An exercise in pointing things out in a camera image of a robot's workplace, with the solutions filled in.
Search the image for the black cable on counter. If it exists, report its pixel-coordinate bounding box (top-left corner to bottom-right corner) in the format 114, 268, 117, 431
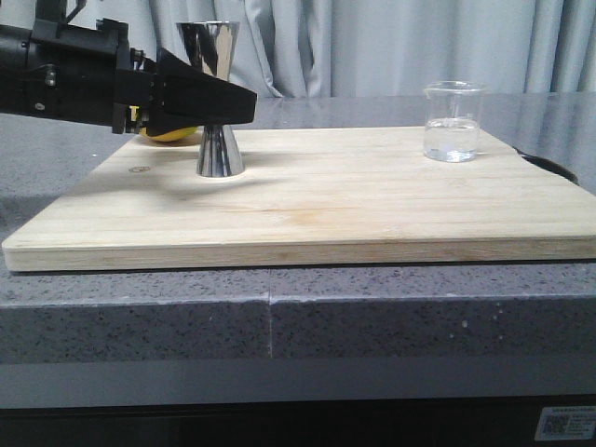
511, 147, 578, 185

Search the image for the steel double jigger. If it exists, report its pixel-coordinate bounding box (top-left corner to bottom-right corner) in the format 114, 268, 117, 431
177, 20, 245, 178

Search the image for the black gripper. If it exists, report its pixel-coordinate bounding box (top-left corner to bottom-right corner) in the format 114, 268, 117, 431
1, 19, 257, 136

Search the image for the wooden cutting board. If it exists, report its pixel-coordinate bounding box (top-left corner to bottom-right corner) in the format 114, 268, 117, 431
2, 127, 595, 272

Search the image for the white QR code label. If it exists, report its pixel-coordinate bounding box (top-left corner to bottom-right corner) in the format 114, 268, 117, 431
535, 406, 595, 441

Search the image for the yellow lemon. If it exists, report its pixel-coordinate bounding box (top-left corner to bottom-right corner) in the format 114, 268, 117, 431
140, 127, 197, 142

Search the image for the clear glass beaker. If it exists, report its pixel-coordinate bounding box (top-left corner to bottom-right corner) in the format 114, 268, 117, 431
423, 80, 486, 163

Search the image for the grey curtain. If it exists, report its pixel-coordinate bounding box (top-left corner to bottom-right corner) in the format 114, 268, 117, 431
0, 0, 596, 102

